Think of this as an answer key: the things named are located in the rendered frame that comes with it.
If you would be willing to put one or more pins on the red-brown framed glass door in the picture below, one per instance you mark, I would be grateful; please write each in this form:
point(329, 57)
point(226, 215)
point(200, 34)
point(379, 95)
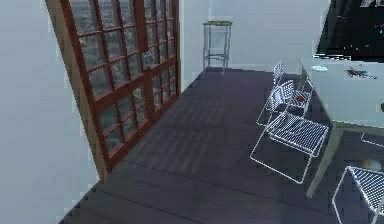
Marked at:
point(124, 80)

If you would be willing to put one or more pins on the grey metal tall stool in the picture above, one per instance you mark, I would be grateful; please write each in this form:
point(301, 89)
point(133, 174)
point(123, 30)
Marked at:
point(217, 24)

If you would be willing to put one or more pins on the small red object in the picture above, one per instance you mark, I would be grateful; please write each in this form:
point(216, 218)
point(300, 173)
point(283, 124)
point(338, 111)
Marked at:
point(300, 98)

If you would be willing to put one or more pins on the pale grey dining table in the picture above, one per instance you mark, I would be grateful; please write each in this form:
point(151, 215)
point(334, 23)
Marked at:
point(346, 96)

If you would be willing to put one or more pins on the dark thin utensil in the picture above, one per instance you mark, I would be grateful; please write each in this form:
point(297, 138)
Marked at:
point(359, 73)

